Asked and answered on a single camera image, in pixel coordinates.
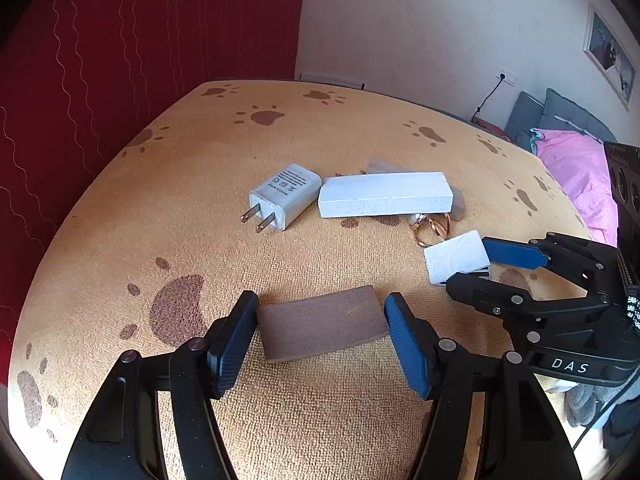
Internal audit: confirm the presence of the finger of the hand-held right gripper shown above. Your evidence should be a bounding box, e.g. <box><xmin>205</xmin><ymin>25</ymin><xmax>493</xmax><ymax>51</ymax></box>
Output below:
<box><xmin>445</xmin><ymin>272</ymin><xmax>615</xmax><ymax>322</ymax></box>
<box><xmin>482</xmin><ymin>231</ymin><xmax>622</xmax><ymax>295</ymax></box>

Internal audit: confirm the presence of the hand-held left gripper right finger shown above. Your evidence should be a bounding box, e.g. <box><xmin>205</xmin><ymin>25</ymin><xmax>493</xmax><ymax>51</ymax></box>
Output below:
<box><xmin>383</xmin><ymin>291</ymin><xmax>583</xmax><ymax>480</ymax></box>

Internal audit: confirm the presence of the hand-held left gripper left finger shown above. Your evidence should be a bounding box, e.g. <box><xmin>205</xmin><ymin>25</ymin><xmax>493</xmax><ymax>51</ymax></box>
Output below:
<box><xmin>61</xmin><ymin>290</ymin><xmax>261</xmax><ymax>480</ymax></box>

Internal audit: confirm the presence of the small white speckled block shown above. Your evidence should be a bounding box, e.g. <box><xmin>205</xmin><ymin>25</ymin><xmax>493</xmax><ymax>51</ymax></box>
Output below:
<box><xmin>424</xmin><ymin>230</ymin><xmax>492</xmax><ymax>287</ymax></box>

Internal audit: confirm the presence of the dark brown wooden block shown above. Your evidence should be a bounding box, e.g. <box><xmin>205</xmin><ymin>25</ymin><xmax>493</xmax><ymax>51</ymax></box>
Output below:
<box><xmin>256</xmin><ymin>285</ymin><xmax>391</xmax><ymax>364</ymax></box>

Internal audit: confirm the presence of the gold ring with pearl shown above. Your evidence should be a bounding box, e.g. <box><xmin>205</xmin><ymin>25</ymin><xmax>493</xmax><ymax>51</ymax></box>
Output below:
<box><xmin>407</xmin><ymin>211</ymin><xmax>453</xmax><ymax>248</ymax></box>

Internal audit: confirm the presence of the long white speckled block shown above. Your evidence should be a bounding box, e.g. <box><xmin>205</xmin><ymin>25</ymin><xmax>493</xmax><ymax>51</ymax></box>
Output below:
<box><xmin>318</xmin><ymin>171</ymin><xmax>455</xmax><ymax>219</ymax></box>

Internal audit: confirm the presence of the white plug charger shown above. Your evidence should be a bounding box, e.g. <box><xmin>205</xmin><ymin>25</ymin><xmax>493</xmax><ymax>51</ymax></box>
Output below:
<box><xmin>241</xmin><ymin>162</ymin><xmax>322</xmax><ymax>233</ymax></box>

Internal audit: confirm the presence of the light wooden block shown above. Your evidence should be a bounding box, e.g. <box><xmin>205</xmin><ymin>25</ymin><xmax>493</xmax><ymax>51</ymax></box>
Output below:
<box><xmin>367</xmin><ymin>157</ymin><xmax>467</xmax><ymax>222</ymax></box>

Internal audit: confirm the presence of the pink duvet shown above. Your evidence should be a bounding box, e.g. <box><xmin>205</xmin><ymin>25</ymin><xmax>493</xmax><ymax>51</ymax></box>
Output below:
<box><xmin>535</xmin><ymin>129</ymin><xmax>621</xmax><ymax>248</ymax></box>

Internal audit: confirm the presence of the red cardboard box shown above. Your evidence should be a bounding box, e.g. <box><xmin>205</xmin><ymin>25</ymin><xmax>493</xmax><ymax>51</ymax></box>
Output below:
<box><xmin>472</xmin><ymin>116</ymin><xmax>511</xmax><ymax>138</ymax></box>

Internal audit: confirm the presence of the grey bed headboard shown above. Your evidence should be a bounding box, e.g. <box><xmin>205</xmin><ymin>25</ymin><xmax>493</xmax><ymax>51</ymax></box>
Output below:
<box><xmin>504</xmin><ymin>88</ymin><xmax>618</xmax><ymax>153</ymax></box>

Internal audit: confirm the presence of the yellow paw print blanket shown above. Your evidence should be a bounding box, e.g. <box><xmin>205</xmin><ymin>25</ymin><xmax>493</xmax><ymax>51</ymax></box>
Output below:
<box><xmin>7</xmin><ymin>79</ymin><xmax>608</xmax><ymax>480</ymax></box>

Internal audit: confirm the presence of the red curtain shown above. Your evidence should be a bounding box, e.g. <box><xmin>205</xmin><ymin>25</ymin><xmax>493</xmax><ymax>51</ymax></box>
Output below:
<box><xmin>0</xmin><ymin>0</ymin><xmax>313</xmax><ymax>356</ymax></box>

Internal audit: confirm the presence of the black power cable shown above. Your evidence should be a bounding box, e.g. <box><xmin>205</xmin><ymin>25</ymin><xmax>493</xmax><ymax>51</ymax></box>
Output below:
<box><xmin>472</xmin><ymin>76</ymin><xmax>505</xmax><ymax>123</ymax></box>

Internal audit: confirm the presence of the framed wall picture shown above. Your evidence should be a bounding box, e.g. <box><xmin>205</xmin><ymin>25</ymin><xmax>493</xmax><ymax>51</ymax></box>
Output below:
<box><xmin>582</xmin><ymin>4</ymin><xmax>637</xmax><ymax>111</ymax></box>

